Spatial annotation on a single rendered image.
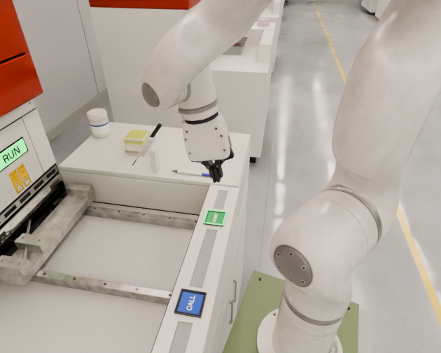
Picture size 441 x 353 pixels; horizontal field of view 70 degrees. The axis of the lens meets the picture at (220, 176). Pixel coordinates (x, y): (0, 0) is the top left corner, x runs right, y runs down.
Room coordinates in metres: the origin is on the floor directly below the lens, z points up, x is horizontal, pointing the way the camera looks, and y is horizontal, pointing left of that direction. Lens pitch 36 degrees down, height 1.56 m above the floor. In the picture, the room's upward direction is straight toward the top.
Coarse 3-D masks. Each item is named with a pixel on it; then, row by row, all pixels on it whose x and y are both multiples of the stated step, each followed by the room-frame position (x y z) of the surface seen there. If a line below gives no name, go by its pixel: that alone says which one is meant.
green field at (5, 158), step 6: (18, 144) 0.78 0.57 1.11; (24, 144) 0.80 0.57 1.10; (6, 150) 0.73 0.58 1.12; (12, 150) 0.75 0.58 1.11; (18, 150) 0.77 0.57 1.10; (24, 150) 0.79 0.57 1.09; (0, 156) 0.71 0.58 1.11; (6, 156) 0.73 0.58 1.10; (12, 156) 0.74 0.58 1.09; (18, 156) 0.76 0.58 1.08; (0, 162) 0.70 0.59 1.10; (6, 162) 0.72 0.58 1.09; (0, 168) 0.69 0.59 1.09
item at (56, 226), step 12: (60, 204) 0.79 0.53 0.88; (72, 204) 0.79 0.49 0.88; (84, 204) 0.79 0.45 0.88; (48, 216) 0.73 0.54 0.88; (60, 216) 0.73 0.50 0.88; (72, 216) 0.73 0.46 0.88; (36, 228) 0.68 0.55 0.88; (48, 228) 0.68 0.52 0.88; (60, 228) 0.68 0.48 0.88; (60, 240) 0.65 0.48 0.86; (36, 252) 0.58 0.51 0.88; (48, 252) 0.60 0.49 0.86; (36, 264) 0.55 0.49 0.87; (0, 276) 0.51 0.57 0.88; (12, 276) 0.51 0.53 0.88; (24, 276) 0.51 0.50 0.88
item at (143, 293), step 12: (36, 276) 0.53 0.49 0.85; (48, 276) 0.53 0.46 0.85; (60, 276) 0.53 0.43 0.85; (72, 276) 0.53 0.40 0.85; (84, 288) 0.50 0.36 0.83; (96, 288) 0.50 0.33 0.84; (108, 288) 0.49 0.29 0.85; (120, 288) 0.49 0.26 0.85; (132, 288) 0.49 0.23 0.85; (144, 288) 0.49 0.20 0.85; (156, 300) 0.47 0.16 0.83; (168, 300) 0.46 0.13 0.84
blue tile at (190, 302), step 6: (186, 294) 0.40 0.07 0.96; (192, 294) 0.40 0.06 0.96; (198, 294) 0.40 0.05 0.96; (180, 300) 0.38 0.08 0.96; (186, 300) 0.38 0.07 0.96; (192, 300) 0.38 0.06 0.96; (198, 300) 0.38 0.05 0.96; (180, 306) 0.37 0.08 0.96; (186, 306) 0.37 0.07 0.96; (192, 306) 0.37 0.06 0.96; (198, 306) 0.37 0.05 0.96; (192, 312) 0.36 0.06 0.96; (198, 312) 0.36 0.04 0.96
